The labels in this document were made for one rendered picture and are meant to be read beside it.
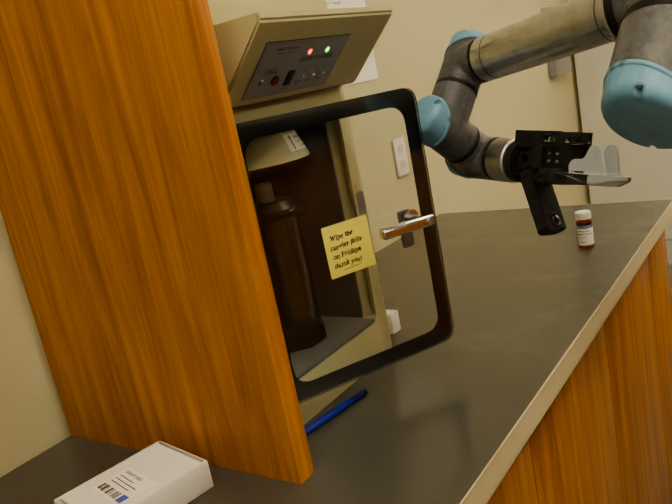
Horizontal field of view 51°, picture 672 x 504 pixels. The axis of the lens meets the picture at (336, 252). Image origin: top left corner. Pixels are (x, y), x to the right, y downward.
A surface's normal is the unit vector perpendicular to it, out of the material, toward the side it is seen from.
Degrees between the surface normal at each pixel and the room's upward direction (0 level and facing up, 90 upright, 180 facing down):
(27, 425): 90
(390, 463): 0
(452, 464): 0
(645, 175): 90
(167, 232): 90
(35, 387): 90
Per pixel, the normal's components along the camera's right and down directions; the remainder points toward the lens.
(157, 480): -0.19, -0.95
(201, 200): -0.55, 0.30
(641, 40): -0.68, -0.41
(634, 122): -0.44, 0.86
